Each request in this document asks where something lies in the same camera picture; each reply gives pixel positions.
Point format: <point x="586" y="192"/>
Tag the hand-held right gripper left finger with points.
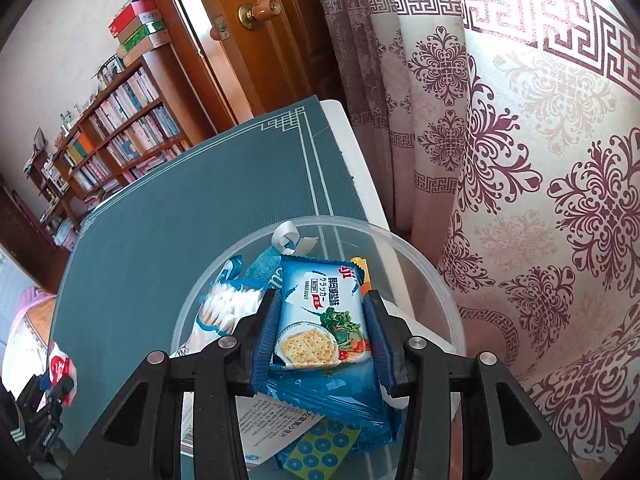
<point x="265" y="345"/>

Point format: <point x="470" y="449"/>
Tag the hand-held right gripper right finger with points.
<point x="377" y="345"/>

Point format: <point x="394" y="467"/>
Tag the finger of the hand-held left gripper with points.
<point x="47" y="402"/>

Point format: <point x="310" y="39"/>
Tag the red snack packet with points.
<point x="60" y="365"/>

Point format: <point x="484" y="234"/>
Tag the cotton swab bag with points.
<point x="220" y="310"/>

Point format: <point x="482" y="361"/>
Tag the clear plastic bowl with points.
<point x="430" y="310"/>

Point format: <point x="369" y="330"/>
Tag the blue cracker packet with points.
<point x="350" y="410"/>
<point x="320" y="310"/>

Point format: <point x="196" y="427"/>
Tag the blue cloth pouch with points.
<point x="262" y="265"/>

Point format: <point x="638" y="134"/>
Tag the white medicine box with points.
<point x="270" y="425"/>

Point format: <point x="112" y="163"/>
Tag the green dotted box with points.
<point x="320" y="452"/>

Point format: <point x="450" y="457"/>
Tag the pink cloth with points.
<point x="25" y="320"/>

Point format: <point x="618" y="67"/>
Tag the green table mat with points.
<point x="200" y="200"/>

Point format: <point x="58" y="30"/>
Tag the dark wooden cabinet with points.
<point x="20" y="225"/>

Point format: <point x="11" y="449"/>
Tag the patterned white curtain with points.
<point x="525" y="185"/>

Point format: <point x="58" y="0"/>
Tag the wooden bookshelf with books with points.
<point x="125" y="135"/>

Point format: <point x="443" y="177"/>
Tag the wooden door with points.
<point x="280" y="60"/>

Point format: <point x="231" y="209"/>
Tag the tan cardboard box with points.
<point x="145" y="47"/>

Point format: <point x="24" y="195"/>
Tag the brown door knob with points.
<point x="260" y="12"/>

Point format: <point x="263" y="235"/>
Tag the green cardboard box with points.
<point x="142" y="35"/>

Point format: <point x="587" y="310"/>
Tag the red cardboard box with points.
<point x="132" y="12"/>

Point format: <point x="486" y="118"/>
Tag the wooden door frame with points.
<point x="190" y="50"/>

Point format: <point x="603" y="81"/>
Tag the photo frame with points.
<point x="111" y="67"/>

